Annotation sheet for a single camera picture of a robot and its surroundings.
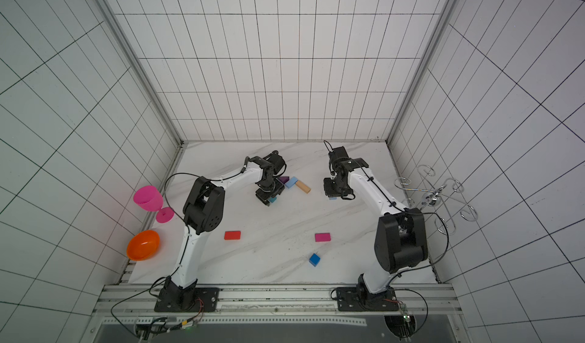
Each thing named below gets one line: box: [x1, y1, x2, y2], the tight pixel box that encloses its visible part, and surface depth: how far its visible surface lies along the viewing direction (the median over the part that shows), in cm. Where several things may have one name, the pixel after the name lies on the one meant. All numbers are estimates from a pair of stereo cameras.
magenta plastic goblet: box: [133, 185, 175, 224], surface depth 83 cm
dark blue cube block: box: [309, 253, 321, 267], surface depth 81 cm
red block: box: [223, 230, 242, 241], surface depth 89 cm
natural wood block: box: [295, 179, 311, 194], surface depth 105 cm
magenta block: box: [314, 232, 332, 242], surface depth 88 cm
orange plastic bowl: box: [126, 230, 161, 262], surface depth 83 cm
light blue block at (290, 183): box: [284, 176, 298, 190], surface depth 105 cm
